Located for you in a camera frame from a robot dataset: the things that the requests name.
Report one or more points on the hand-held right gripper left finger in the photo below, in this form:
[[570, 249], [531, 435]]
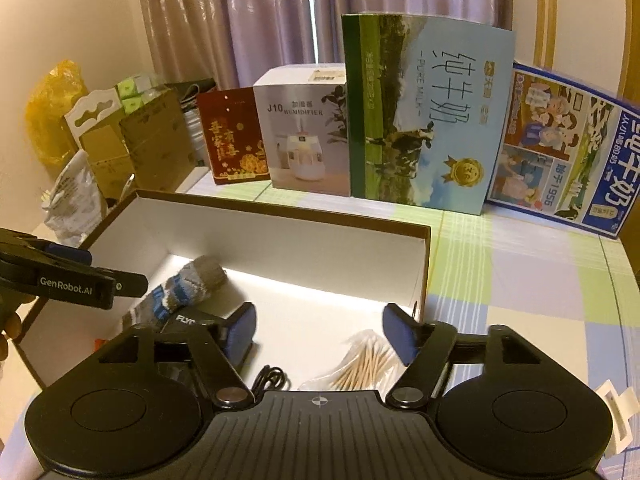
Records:
[[242, 329]]

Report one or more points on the wooden door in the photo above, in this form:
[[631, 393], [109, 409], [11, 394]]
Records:
[[546, 30]]

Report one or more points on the white plastic bag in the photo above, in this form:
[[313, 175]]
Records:
[[75, 195]]

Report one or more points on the red gift box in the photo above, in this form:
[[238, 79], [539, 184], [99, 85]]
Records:
[[230, 135]]

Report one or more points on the large cardboard box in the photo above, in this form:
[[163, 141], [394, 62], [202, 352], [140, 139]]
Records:
[[160, 145]]

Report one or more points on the white humidifier box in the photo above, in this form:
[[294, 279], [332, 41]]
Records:
[[300, 125]]

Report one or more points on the yellow plastic bag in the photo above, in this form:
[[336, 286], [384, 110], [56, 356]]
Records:
[[50, 105]]

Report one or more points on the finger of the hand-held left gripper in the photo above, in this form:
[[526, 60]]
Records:
[[70, 255], [130, 285]]

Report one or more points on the bag of cotton swabs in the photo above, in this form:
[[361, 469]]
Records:
[[360, 360]]

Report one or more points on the checked tablecloth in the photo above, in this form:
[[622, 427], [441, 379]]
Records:
[[525, 285]]

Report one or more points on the purple curtain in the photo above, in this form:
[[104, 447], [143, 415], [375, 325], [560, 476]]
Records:
[[250, 10]]

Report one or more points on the grey knitted sock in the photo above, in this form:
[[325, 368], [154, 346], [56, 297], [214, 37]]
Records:
[[200, 276]]

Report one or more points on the small cardboard box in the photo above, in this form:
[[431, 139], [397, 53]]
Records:
[[107, 165]]

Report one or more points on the white card insert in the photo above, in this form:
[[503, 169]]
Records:
[[92, 110]]

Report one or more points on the blue milk carton box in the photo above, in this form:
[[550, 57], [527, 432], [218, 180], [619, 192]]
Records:
[[550, 160]]

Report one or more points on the black shaver box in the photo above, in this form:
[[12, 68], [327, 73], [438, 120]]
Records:
[[186, 320]]

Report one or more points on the red snack packet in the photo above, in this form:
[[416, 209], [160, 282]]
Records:
[[100, 343]]

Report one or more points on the small green boxes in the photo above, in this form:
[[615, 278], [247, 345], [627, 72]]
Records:
[[137, 90]]

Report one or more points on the green milk carton box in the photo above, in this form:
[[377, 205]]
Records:
[[425, 110]]

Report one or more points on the white cardboard box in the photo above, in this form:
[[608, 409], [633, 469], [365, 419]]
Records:
[[300, 240]]

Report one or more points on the white hair claw clip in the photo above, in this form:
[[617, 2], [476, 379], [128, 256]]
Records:
[[617, 410]]

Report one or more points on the person's left hand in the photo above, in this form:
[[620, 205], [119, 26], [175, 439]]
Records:
[[10, 327]]

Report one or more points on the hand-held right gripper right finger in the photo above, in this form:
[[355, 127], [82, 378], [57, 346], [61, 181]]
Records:
[[397, 334]]

